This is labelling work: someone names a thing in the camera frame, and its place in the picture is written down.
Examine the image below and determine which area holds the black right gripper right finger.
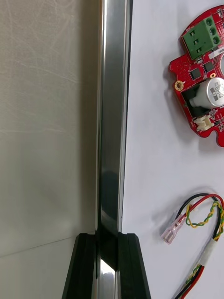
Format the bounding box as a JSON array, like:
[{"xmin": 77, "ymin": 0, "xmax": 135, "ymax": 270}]
[{"xmin": 117, "ymin": 232, "xmax": 153, "ymax": 299}]

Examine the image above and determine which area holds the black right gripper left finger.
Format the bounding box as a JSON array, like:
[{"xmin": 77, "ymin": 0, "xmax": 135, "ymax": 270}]
[{"xmin": 61, "ymin": 233, "xmax": 98, "ymax": 299}]

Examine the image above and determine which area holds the steel tray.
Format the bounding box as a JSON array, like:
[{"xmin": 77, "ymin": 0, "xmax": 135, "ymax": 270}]
[{"xmin": 94, "ymin": 0, "xmax": 134, "ymax": 299}]

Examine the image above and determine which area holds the white sheet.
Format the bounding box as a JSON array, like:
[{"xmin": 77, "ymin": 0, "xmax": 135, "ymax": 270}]
[{"xmin": 120, "ymin": 0, "xmax": 224, "ymax": 299}]

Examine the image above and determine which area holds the round red circuit board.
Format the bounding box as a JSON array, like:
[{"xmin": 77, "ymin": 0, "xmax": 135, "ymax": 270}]
[{"xmin": 168, "ymin": 5, "xmax": 224, "ymax": 148}]

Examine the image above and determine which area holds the red black green-yellow wire harness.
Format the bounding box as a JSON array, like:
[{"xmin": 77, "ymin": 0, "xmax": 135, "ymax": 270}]
[{"xmin": 160, "ymin": 192, "xmax": 224, "ymax": 299}]

